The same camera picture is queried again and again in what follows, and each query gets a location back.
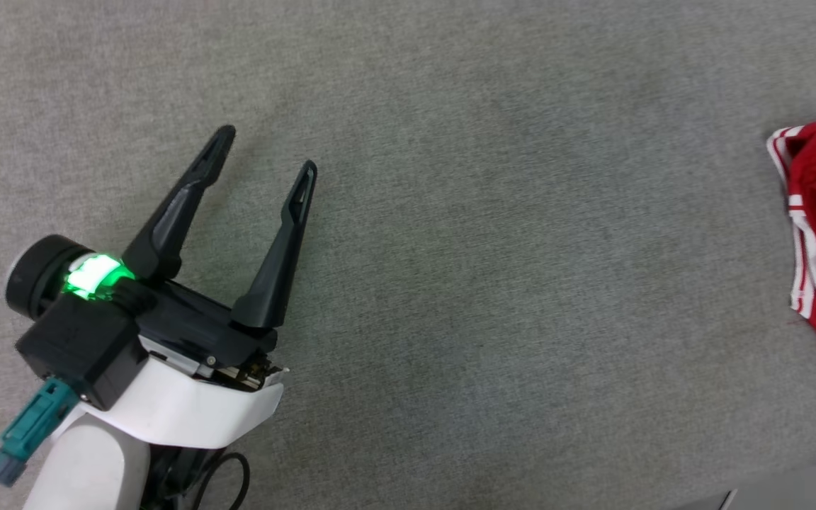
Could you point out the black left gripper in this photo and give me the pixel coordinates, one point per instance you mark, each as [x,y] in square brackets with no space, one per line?
[195,326]

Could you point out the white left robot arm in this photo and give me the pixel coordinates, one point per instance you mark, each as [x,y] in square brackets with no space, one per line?
[167,418]

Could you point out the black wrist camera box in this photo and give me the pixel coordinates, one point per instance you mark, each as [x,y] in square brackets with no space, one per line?
[86,347]

